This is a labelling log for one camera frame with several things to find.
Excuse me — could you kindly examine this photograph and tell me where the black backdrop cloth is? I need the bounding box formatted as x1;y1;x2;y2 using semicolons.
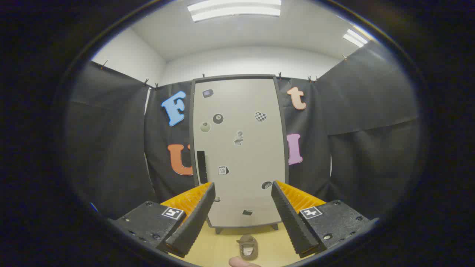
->
65;40;422;219

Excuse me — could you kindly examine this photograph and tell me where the small ceiling light panel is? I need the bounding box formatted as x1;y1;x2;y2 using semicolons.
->
342;28;368;48

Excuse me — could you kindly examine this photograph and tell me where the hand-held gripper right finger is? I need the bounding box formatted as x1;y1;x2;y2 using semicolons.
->
271;180;380;259

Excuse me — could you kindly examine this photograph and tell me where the grey shoe cabinet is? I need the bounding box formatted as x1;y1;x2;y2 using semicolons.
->
189;74;290;235

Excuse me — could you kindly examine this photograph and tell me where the brown fuzzy shoe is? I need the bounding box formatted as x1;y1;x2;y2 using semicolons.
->
237;234;259;261

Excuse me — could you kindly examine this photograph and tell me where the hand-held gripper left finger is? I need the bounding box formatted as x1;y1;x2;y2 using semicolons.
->
108;182;216;259

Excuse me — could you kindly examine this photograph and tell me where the black door handle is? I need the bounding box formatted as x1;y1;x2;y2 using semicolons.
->
197;151;208;184

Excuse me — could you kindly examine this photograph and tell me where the large ceiling light panel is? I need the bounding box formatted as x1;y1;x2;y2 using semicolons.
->
187;0;282;23

